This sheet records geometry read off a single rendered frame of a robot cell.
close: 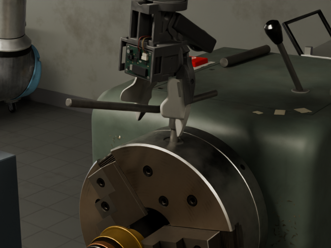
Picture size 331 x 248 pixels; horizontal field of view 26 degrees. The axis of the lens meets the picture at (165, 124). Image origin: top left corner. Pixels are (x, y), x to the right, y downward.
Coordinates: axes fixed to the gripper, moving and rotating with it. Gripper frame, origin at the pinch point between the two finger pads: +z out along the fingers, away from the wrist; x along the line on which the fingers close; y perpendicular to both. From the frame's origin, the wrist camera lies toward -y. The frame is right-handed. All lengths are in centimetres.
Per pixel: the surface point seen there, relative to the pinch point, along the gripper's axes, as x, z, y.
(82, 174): -231, 149, -196
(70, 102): 0.5, -7.1, 19.9
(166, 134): -3.0, 4.4, -4.9
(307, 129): 14.8, 1.1, -20.4
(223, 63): -23, 3, -47
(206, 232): 11.8, 15.0, 0.4
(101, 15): -322, 76, -292
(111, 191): -4.4, 12.5, 5.8
